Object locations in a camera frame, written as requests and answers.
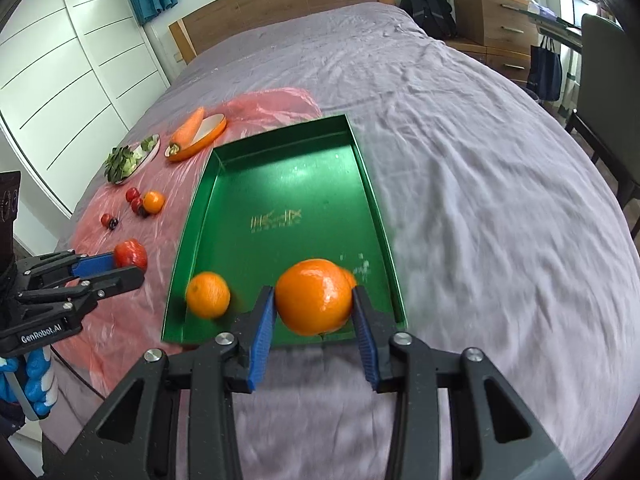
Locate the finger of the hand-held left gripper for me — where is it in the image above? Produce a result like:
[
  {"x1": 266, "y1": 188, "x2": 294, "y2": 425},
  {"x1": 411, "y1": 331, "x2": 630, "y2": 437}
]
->
[
  {"x1": 15, "y1": 265, "x2": 146, "y2": 319},
  {"x1": 17, "y1": 250, "x2": 118, "y2": 287}
]

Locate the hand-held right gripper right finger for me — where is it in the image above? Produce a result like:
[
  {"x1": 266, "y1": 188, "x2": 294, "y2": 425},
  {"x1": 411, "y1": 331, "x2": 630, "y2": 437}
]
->
[{"x1": 351, "y1": 285, "x2": 576, "y2": 480}]

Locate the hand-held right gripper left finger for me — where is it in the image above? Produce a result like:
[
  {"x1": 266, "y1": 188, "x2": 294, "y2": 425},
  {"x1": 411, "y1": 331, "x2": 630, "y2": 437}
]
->
[{"x1": 65, "y1": 285, "x2": 277, "y2": 480}]

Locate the red tomato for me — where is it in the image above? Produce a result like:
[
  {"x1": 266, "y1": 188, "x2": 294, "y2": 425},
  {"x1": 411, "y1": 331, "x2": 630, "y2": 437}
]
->
[{"x1": 114, "y1": 239, "x2": 149, "y2": 272}]

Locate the large orange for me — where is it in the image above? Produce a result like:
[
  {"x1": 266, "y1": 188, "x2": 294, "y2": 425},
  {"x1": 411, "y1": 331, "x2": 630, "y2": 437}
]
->
[{"x1": 275, "y1": 258, "x2": 357, "y2": 337}]

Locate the green metal tray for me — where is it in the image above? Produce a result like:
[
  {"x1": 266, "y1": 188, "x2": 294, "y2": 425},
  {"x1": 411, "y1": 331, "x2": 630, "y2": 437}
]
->
[{"x1": 161, "y1": 114, "x2": 407, "y2": 348}]

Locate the person's left hand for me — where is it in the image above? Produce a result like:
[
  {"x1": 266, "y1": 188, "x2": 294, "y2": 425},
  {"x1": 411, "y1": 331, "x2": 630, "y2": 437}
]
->
[{"x1": 0, "y1": 347, "x2": 60, "y2": 421}]

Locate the pink plastic sheet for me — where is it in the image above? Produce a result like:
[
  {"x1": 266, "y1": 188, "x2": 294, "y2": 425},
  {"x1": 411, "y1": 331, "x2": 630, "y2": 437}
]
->
[{"x1": 52, "y1": 87, "x2": 321, "y2": 396}]

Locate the bok choy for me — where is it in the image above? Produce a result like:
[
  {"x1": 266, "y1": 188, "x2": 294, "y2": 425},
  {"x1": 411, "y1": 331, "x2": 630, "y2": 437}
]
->
[{"x1": 104, "y1": 136, "x2": 157, "y2": 181}]

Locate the silver plate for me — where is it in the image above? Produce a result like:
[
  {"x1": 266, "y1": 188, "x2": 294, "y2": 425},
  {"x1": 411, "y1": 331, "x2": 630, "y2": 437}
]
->
[{"x1": 111, "y1": 133, "x2": 161, "y2": 185}]

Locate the carrot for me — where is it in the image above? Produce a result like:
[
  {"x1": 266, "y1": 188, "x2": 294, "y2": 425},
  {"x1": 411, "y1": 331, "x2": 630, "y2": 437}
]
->
[{"x1": 168, "y1": 106, "x2": 206, "y2": 157}]

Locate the orange plate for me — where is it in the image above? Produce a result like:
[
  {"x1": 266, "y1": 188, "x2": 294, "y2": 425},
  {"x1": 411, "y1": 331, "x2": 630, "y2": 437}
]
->
[{"x1": 167, "y1": 113, "x2": 227, "y2": 163}]

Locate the white wardrobe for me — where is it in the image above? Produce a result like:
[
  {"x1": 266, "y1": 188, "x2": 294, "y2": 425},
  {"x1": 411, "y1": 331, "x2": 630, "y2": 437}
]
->
[{"x1": 0, "y1": 0, "x2": 173, "y2": 256}]

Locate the bed with purple sheet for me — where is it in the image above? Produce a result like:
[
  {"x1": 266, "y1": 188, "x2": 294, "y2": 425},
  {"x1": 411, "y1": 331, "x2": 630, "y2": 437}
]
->
[{"x1": 42, "y1": 1, "x2": 640, "y2": 480}]

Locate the wooden headboard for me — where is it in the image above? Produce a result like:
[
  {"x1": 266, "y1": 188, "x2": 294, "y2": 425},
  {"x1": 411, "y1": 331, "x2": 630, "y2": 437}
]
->
[{"x1": 168, "y1": 0, "x2": 396, "y2": 66}]

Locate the dark blue bag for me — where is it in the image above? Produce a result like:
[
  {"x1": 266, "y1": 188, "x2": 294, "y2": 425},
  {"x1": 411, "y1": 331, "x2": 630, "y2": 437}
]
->
[{"x1": 526, "y1": 35, "x2": 563, "y2": 102}]

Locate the black backpack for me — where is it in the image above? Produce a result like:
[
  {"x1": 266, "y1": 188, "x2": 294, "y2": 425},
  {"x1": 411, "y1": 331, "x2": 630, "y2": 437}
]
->
[{"x1": 399, "y1": 0, "x2": 457, "y2": 41}]

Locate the wooden dresser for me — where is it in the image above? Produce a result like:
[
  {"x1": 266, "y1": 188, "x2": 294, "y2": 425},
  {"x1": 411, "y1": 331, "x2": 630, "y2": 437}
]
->
[{"x1": 445, "y1": 0, "x2": 543, "y2": 88}]

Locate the dark chair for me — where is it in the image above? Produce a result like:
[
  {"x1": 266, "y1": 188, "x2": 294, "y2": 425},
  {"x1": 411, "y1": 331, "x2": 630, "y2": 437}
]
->
[{"x1": 565, "y1": 14, "x2": 640, "y2": 211}]

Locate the glass desk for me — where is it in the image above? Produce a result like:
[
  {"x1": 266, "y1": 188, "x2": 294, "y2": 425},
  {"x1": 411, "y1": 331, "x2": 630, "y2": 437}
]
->
[{"x1": 520, "y1": 0, "x2": 586, "y2": 53}]

